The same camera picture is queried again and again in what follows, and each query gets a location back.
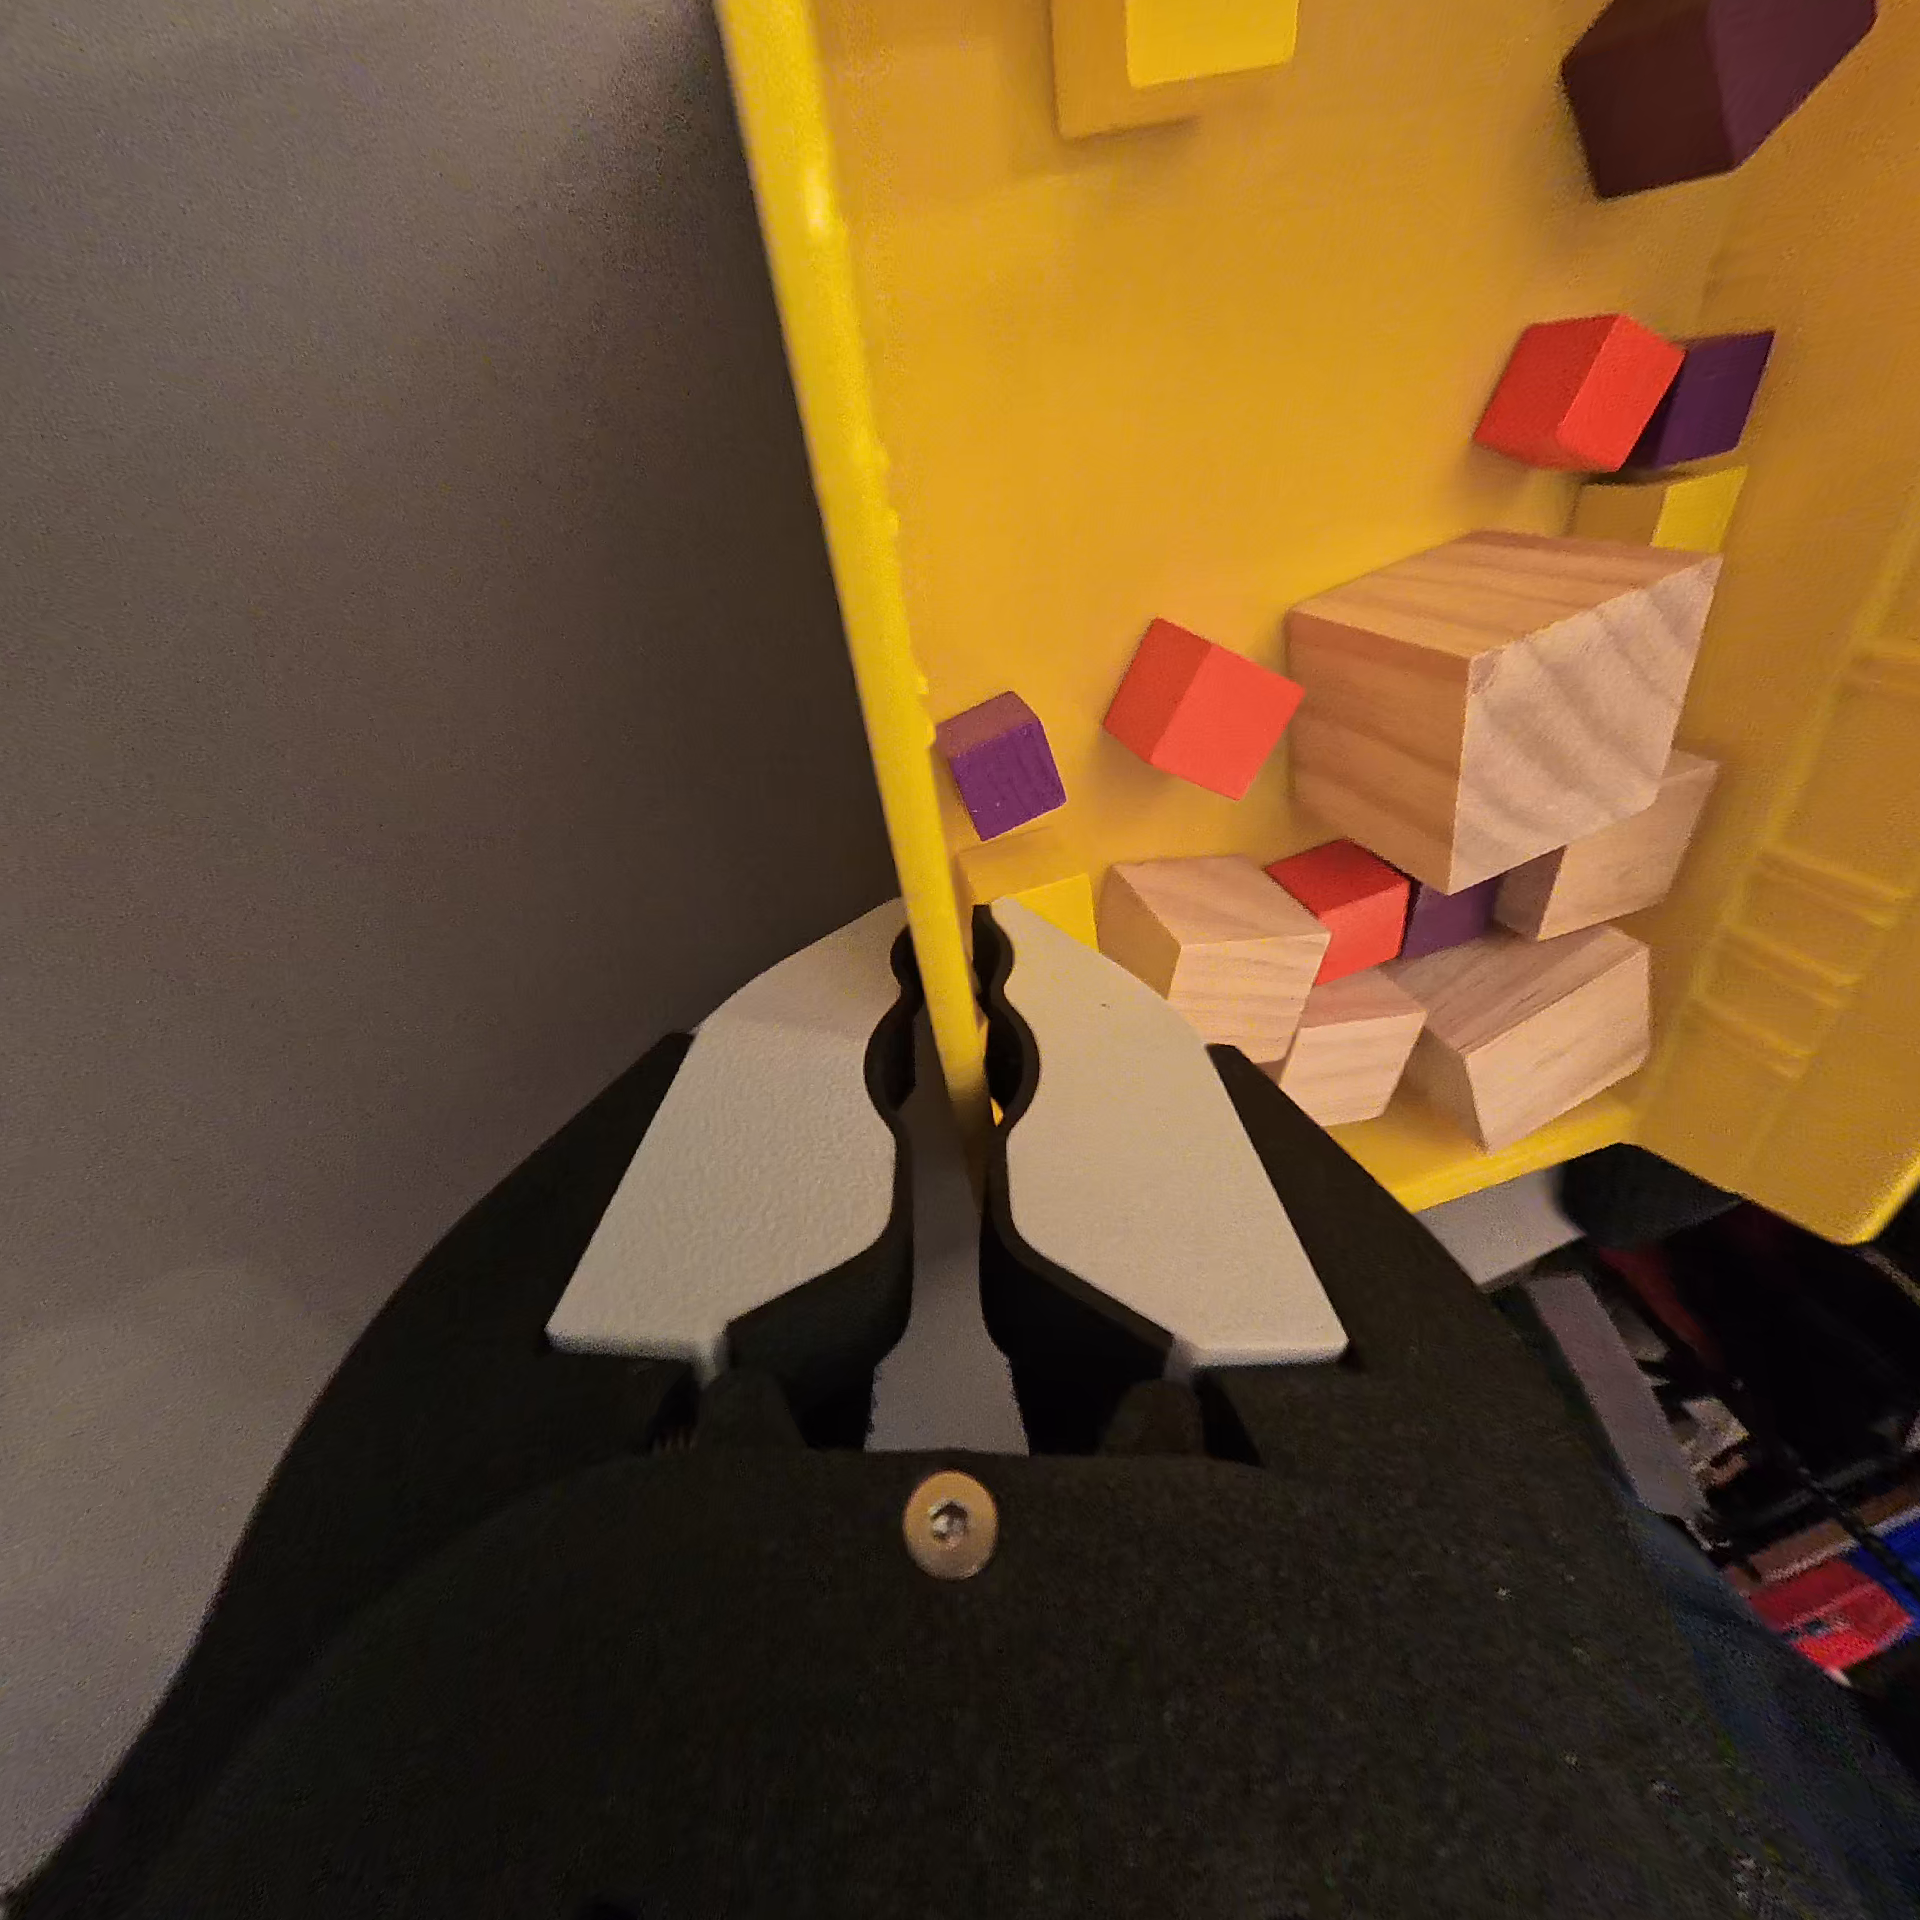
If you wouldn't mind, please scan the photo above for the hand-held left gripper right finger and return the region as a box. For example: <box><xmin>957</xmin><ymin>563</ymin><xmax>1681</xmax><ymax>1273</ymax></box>
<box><xmin>971</xmin><ymin>896</ymin><xmax>1349</xmax><ymax>1378</ymax></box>

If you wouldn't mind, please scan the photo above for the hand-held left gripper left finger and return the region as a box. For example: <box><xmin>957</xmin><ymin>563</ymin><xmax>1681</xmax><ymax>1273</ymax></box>
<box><xmin>543</xmin><ymin>896</ymin><xmax>920</xmax><ymax>1383</ymax></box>

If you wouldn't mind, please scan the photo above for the natural wooden block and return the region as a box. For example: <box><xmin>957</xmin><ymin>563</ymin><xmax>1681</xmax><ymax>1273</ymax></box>
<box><xmin>1494</xmin><ymin>749</ymin><xmax>1720</xmax><ymax>942</ymax></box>
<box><xmin>1381</xmin><ymin>926</ymin><xmax>1653</xmax><ymax>1153</ymax></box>
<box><xmin>1259</xmin><ymin>967</ymin><xmax>1429</xmax><ymax>1129</ymax></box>
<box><xmin>1098</xmin><ymin>854</ymin><xmax>1331</xmax><ymax>1065</ymax></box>

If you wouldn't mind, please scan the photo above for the small yellow wooden cube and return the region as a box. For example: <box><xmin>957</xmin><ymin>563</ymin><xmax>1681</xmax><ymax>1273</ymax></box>
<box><xmin>957</xmin><ymin>830</ymin><xmax>1102</xmax><ymax>953</ymax></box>
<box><xmin>1573</xmin><ymin>463</ymin><xmax>1750</xmax><ymax>552</ymax></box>

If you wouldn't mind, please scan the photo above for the small red wooden cube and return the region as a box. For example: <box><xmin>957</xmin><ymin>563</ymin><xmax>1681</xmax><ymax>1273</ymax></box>
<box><xmin>1102</xmin><ymin>617</ymin><xmax>1307</xmax><ymax>799</ymax></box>
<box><xmin>1264</xmin><ymin>838</ymin><xmax>1413</xmax><ymax>987</ymax></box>
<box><xmin>1471</xmin><ymin>313</ymin><xmax>1686</xmax><ymax>472</ymax></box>

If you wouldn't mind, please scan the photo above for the small purple wooden cube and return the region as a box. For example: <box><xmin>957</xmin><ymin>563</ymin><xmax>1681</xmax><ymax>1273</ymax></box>
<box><xmin>1627</xmin><ymin>328</ymin><xmax>1776</xmax><ymax>470</ymax></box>
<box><xmin>1398</xmin><ymin>878</ymin><xmax>1502</xmax><ymax>961</ymax></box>
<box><xmin>934</xmin><ymin>690</ymin><xmax>1067</xmax><ymax>842</ymax></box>

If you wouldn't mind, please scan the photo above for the large natural wooden cube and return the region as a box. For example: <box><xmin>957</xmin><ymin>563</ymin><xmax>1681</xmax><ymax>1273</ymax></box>
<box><xmin>1283</xmin><ymin>527</ymin><xmax>1723</xmax><ymax>896</ymax></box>

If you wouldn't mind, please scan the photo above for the yellow plastic box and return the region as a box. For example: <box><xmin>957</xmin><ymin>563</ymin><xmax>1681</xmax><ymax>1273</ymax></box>
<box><xmin>711</xmin><ymin>0</ymin><xmax>1920</xmax><ymax>1248</ymax></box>

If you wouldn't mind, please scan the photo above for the large yellow wooden cube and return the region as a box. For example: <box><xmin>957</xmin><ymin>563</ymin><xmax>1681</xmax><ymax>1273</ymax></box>
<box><xmin>1049</xmin><ymin>0</ymin><xmax>1302</xmax><ymax>142</ymax></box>

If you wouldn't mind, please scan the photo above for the large purple wooden cube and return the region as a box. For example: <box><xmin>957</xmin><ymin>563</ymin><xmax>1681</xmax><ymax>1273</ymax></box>
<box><xmin>1558</xmin><ymin>0</ymin><xmax>1881</xmax><ymax>201</ymax></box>

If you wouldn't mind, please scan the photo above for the colourful printed box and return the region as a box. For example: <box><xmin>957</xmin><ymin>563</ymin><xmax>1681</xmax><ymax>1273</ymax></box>
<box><xmin>1725</xmin><ymin>1498</ymin><xmax>1920</xmax><ymax>1682</ymax></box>

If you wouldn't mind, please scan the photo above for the grey metal bar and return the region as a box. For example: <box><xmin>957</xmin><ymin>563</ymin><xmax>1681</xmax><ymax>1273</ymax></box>
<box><xmin>1521</xmin><ymin>1266</ymin><xmax>1705</xmax><ymax>1520</ymax></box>

